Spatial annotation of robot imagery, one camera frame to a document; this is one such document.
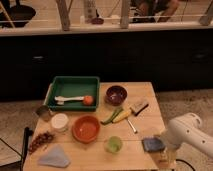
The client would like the wooden scrub brush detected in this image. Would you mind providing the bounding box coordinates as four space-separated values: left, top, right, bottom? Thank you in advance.
130 99 149 116

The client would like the orange ball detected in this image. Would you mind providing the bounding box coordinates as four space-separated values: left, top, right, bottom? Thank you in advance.
83 95 94 106

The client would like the white round container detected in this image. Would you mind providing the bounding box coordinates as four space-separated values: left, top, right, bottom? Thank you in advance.
51 113 69 132

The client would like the dark purple bowl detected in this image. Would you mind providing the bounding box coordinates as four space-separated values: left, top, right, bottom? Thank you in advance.
105 85 127 106

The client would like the dark red object on ledge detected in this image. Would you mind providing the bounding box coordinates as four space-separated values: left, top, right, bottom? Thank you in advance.
91 17 104 25

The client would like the seated person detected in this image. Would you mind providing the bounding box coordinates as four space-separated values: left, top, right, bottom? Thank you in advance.
131 0 179 23

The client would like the black round stool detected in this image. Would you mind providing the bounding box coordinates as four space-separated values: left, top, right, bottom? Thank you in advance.
0 5 36 28

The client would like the small metal cup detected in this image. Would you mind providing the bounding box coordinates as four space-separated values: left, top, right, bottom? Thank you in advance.
36 105 51 122

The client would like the blue sponge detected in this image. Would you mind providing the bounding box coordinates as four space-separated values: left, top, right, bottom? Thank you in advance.
142 137 165 153

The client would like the metal utensil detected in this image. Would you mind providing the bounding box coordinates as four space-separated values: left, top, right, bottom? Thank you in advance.
126 118 138 134

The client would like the black floor cable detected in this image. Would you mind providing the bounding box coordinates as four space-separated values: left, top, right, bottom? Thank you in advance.
175 158 198 171

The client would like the green plastic cup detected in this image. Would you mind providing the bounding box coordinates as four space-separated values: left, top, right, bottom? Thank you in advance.
104 136 123 153

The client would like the black chair frame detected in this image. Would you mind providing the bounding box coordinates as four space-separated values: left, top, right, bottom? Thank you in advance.
0 127 33 171

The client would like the green plastic tray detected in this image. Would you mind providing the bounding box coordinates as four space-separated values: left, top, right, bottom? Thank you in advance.
45 76 100 111

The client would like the light blue cloth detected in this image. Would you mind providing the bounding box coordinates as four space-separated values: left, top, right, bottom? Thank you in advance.
37 145 71 168

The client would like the red orange bowl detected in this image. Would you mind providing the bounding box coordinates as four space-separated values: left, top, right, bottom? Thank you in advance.
71 115 100 144

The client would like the white toy bone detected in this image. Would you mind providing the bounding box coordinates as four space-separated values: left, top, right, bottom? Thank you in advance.
54 96 84 105

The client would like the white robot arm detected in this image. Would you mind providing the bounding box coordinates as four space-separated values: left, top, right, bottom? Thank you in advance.
160 113 213 163

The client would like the red grape bunch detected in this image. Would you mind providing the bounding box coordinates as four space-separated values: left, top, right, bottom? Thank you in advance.
28 132 54 154

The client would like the yellow corn cob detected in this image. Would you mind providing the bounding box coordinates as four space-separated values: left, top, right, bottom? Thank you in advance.
112 109 131 123

